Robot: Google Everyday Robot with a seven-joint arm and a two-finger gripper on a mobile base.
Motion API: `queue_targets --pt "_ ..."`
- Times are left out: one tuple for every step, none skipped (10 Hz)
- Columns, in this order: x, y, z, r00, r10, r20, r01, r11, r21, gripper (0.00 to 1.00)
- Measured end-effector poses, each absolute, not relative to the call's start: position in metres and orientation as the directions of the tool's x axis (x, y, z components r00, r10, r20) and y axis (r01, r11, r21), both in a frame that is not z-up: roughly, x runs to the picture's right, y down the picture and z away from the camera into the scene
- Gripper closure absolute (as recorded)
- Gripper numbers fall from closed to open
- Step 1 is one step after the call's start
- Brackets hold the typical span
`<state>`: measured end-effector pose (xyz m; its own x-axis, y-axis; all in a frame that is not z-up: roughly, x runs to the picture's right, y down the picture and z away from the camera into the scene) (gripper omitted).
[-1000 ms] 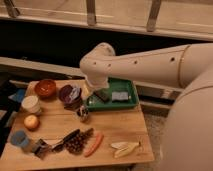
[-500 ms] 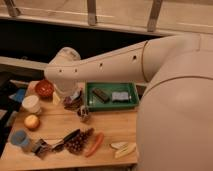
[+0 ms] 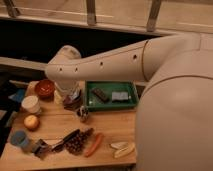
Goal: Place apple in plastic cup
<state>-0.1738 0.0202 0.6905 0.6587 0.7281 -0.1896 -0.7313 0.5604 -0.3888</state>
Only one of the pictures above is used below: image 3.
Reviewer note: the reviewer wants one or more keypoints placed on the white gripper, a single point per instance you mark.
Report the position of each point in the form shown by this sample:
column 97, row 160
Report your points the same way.
column 65, row 89

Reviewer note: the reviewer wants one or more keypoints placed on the yellow red apple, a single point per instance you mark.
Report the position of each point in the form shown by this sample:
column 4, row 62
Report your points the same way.
column 31, row 122

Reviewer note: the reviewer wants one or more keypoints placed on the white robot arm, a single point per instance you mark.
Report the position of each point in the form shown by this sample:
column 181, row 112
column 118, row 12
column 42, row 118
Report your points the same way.
column 174, row 116

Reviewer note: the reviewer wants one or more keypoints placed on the white cup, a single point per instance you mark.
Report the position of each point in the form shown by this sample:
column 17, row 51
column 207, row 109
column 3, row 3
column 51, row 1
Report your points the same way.
column 31, row 104

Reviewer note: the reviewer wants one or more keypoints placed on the blue plastic cup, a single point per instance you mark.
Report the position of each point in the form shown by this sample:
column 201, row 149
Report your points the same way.
column 19, row 139

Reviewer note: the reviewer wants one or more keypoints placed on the red bowl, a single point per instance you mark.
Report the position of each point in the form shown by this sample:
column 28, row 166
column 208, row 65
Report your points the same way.
column 44, row 88

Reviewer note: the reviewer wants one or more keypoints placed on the wooden table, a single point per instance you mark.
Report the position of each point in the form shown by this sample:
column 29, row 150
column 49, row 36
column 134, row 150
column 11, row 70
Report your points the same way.
column 56, row 123

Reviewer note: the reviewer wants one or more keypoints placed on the blue cloth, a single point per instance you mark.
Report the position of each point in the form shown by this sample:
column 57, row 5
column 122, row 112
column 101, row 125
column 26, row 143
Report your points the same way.
column 18, row 96

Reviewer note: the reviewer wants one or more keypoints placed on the brown chocolate bar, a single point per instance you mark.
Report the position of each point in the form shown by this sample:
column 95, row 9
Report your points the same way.
column 100, row 94

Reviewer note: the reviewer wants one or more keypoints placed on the green plastic tray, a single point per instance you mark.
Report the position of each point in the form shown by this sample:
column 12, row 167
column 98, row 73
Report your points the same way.
column 93, row 103

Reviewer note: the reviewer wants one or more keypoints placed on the dark grape bunch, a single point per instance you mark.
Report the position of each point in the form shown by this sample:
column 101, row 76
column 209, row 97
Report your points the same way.
column 76, row 145

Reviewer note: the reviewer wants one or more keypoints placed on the grey metal clip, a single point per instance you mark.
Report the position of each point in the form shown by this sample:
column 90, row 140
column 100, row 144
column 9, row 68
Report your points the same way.
column 40, row 149

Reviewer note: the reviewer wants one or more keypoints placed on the blue sponge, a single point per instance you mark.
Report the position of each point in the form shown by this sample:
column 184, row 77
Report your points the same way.
column 120, row 96

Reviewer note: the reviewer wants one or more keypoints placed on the orange carrot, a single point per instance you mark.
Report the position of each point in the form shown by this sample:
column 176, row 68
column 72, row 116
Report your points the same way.
column 94, row 145

